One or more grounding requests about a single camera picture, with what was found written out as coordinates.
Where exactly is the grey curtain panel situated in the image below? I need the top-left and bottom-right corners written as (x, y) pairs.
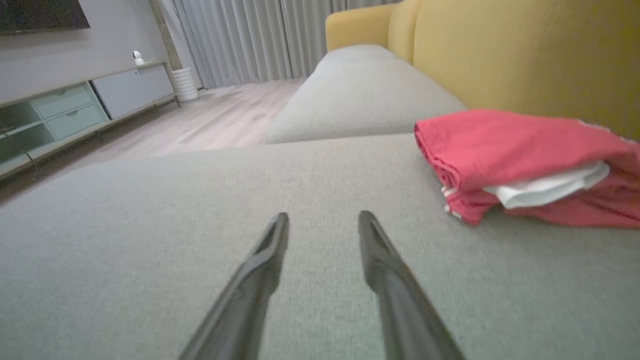
top-left (280, 0), bottom-right (401, 81)
top-left (172, 0), bottom-right (293, 90)

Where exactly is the short grey sofa seat cushion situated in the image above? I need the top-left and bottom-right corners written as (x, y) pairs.
top-left (319, 43), bottom-right (402, 64)

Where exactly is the green and grey TV cabinet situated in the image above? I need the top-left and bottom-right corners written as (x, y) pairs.
top-left (0, 60), bottom-right (181, 181)

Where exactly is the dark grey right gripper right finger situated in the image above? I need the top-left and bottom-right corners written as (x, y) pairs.
top-left (357, 210), bottom-right (466, 360)

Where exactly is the long grey sofa seat cushion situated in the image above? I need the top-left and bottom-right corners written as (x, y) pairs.
top-left (264, 59), bottom-right (469, 145)

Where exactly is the yellow sofa end cushion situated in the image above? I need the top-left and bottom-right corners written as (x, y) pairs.
top-left (324, 4), bottom-right (401, 54)

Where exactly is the large grey sofa ottoman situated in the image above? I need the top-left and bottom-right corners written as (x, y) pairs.
top-left (0, 132), bottom-right (640, 360)

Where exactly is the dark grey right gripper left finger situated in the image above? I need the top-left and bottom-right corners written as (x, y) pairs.
top-left (178, 212), bottom-right (290, 360)

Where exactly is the narrow yellow sofa back cushion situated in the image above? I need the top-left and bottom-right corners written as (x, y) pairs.
top-left (387, 0), bottom-right (424, 66)

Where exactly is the wide yellow sofa back cushion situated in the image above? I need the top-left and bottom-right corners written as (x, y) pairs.
top-left (413, 0), bottom-right (640, 142)

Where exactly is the white ribbed bin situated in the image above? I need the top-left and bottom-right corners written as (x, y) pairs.
top-left (171, 67), bottom-right (200, 103)

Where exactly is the red and white t-shirt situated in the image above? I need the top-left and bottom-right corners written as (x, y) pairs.
top-left (413, 108), bottom-right (640, 230)

